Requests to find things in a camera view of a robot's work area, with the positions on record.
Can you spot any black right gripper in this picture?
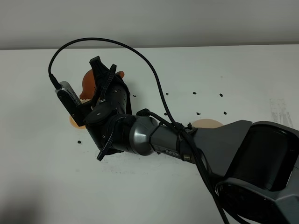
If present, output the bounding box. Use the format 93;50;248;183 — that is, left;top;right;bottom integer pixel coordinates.
89;56;131;114

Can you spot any brown clay teapot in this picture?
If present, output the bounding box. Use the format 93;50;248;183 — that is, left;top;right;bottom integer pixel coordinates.
79;70;124;100

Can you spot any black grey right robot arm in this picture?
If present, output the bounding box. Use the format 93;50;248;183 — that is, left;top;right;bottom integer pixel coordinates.
85;57;299;224

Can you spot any beige round teapot coaster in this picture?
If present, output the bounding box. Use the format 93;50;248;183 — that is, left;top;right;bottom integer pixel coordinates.
192;119;223;128

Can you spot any white teacup front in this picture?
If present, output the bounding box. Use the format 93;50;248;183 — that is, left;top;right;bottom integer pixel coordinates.
80;99;90;104

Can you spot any orange saucer front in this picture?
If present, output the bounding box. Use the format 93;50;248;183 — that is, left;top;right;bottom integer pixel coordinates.
69;116;85;129

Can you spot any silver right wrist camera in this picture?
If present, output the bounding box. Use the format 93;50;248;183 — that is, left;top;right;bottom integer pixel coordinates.
55;81;84;126

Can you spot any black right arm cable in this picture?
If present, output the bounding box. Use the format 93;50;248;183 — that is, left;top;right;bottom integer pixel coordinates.
48;37;231;224

